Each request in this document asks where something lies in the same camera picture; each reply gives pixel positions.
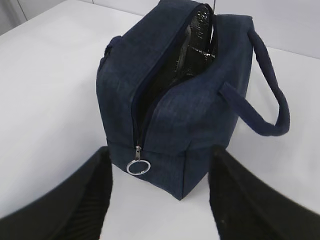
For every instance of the navy blue lunch bag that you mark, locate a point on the navy blue lunch bag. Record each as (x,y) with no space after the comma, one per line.
(176,83)

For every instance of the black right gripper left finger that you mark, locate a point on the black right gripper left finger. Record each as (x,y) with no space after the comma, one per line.
(74,210)

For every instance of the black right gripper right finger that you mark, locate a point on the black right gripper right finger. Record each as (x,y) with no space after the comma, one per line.
(245,208)

